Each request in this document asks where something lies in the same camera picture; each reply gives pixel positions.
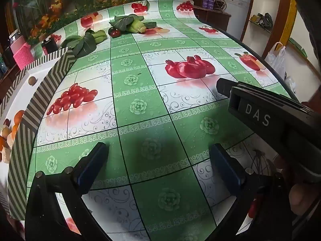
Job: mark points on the small tan round fruit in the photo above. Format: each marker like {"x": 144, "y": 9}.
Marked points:
{"x": 32, "y": 80}

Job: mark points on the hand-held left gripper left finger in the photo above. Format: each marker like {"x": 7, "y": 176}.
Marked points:
{"x": 85, "y": 174}

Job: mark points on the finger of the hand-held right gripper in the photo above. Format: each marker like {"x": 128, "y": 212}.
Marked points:
{"x": 223, "y": 85}

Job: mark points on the dark ink bottle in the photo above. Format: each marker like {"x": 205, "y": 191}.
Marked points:
{"x": 49, "y": 46}

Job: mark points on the bok choy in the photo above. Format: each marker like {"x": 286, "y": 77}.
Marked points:
{"x": 84, "y": 42}

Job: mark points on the dark red plum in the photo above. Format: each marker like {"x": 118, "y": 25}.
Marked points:
{"x": 114, "y": 33}

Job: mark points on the black and yellow tool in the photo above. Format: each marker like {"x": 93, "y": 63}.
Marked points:
{"x": 263, "y": 20}

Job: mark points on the person's right hand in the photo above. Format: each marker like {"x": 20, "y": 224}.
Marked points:
{"x": 299, "y": 198}

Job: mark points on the striped cardboard box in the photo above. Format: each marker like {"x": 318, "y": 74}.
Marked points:
{"x": 61, "y": 64}

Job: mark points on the pale green leafy cabbage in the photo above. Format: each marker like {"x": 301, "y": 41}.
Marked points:
{"x": 134, "y": 24}

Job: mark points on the pink bottle with knitted sleeve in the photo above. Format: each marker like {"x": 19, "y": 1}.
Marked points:
{"x": 21, "y": 54}

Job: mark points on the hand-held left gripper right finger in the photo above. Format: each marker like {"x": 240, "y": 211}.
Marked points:
{"x": 225, "y": 167}

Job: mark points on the white plastic bag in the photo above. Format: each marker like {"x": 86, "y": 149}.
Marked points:
{"x": 275, "y": 60}

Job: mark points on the low wooden side cabinet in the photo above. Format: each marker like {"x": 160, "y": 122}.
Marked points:
{"x": 213, "y": 17}

